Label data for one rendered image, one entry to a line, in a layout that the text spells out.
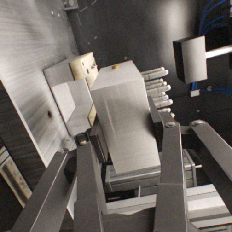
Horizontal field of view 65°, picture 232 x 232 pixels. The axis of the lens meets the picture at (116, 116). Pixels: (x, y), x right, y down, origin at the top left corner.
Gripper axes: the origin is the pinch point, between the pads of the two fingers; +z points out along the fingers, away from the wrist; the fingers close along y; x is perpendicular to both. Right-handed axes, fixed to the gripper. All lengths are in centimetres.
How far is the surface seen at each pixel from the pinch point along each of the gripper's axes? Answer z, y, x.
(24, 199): 89, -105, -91
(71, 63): 13.2, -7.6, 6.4
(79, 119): 13.2, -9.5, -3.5
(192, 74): 21.1, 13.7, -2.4
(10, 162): 96, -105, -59
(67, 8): 42.6, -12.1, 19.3
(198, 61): 21.1, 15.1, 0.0
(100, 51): 45.7, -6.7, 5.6
